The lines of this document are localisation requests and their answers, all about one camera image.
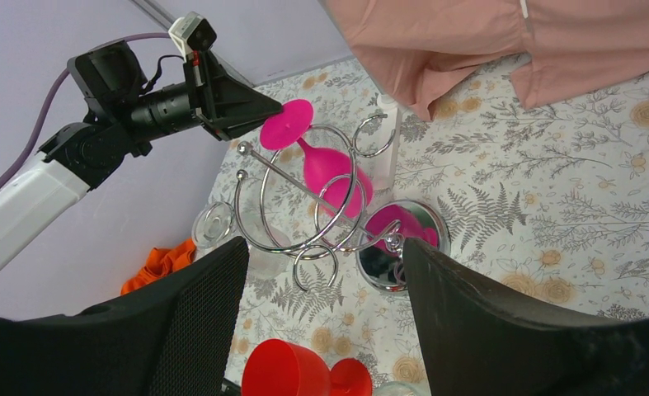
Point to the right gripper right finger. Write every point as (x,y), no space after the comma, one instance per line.
(480,337)

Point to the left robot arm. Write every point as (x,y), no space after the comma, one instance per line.
(125,115)

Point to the orange cloth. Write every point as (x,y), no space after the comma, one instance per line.
(161,262)

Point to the red plastic wine glass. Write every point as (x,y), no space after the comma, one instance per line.
(280,368)

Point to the pink shorts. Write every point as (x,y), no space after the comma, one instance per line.
(417,51)

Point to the clear ribbed wine glass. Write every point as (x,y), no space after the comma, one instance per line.
(399,388)

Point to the floral table cloth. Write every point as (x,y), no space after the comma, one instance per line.
(552,202)

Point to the magenta plastic wine glass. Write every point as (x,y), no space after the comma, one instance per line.
(325,170)

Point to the chrome wine glass rack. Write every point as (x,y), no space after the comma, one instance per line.
(376,239)

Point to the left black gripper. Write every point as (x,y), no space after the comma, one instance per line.
(209,97)

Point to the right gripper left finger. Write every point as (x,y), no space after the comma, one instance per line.
(171,337)

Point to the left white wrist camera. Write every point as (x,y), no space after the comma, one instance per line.
(191,33)

